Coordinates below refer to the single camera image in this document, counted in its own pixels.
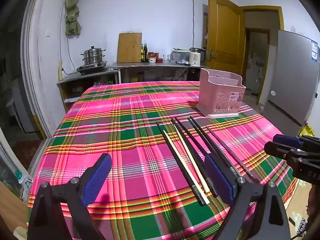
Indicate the white arched door frame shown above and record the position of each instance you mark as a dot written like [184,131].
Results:
[35,67]

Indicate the dark glass bottle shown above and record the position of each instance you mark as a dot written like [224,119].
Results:
[146,53]

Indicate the black induction cooker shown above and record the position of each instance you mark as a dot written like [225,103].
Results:
[91,68]

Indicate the pink plastic utensil basket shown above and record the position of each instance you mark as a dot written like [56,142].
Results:
[220,97]

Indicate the low steel stove stand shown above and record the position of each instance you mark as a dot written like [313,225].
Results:
[85,76]

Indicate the yellow oil bottle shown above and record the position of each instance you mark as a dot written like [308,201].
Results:
[142,53]

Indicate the grey refrigerator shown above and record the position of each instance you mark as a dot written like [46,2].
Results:
[290,75]

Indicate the black and beige chopstick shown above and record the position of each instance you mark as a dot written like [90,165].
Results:
[180,158]
[191,160]

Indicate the plastic bottle with green cap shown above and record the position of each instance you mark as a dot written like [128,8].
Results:
[23,181]

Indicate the yellow plastic bag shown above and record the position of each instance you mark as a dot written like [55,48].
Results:
[307,130]

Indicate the yellow wooden door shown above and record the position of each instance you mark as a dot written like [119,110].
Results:
[225,37]

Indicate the pink plaid tablecloth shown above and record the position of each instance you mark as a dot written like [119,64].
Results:
[125,130]

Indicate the beige power strip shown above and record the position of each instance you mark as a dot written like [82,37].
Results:
[60,70]

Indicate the white electric kettle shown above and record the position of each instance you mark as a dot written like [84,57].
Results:
[195,58]

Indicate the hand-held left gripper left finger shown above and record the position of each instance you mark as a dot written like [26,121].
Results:
[100,173]

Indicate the wooden cutting board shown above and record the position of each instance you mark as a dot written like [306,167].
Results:
[129,47]

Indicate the metal chopstick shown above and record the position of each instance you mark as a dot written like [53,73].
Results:
[223,150]
[230,152]

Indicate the stainless steel steamer pot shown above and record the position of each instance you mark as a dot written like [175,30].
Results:
[93,56]

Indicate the clear drinking glass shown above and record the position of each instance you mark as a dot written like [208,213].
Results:
[166,58]

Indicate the green hanging cloth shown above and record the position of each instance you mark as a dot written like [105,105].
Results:
[72,12]

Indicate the steel kitchen counter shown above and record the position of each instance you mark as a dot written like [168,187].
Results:
[155,65]

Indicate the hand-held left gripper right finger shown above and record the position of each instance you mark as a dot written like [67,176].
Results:
[220,178]

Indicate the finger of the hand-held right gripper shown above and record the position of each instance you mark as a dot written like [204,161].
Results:
[285,140]
[277,148]

